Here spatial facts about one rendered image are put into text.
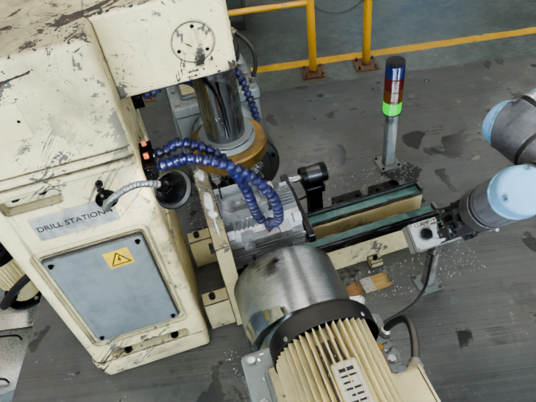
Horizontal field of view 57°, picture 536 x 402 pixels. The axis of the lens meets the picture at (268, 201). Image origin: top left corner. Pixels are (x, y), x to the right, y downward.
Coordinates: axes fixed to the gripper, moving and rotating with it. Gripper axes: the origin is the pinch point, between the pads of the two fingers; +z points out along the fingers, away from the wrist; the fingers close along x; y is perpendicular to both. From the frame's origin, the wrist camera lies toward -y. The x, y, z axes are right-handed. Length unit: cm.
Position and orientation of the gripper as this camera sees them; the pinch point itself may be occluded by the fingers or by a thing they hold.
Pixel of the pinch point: (447, 226)
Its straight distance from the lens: 126.9
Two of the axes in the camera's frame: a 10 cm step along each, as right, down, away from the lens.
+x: 3.0, 9.3, -2.2
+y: -9.5, 2.8, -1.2
